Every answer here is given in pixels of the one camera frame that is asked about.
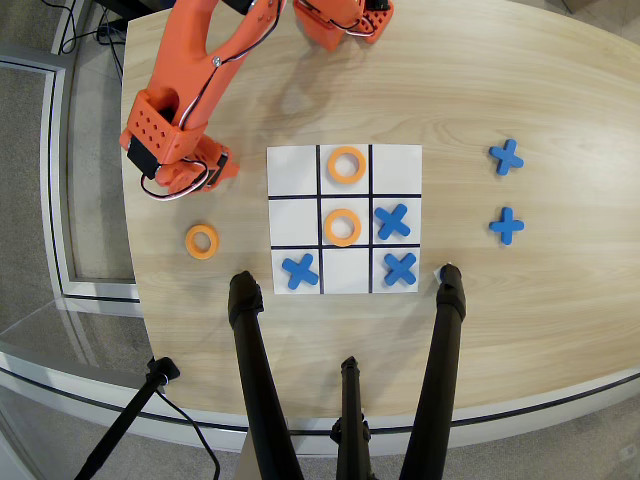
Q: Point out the black camera tripod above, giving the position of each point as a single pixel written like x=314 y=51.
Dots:
x=100 y=400

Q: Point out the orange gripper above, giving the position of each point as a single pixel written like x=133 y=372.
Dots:
x=220 y=168

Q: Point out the thick black tripod leg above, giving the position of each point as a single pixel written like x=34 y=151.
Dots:
x=255 y=360
x=440 y=360

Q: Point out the black light stand pole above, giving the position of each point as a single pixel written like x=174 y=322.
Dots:
x=125 y=420

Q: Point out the white tic-tac-toe board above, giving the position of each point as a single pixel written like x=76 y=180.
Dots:
x=292 y=170

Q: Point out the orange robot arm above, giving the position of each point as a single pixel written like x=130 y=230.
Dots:
x=185 y=50

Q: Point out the blue foam cross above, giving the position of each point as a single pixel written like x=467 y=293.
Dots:
x=300 y=271
x=506 y=157
x=400 y=269
x=506 y=226
x=392 y=221

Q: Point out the white framed glass panel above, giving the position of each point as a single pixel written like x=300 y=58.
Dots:
x=52 y=175

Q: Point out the black furniture base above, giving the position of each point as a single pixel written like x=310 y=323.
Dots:
x=125 y=6

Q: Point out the thin black tripod leg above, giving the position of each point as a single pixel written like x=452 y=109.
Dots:
x=352 y=415

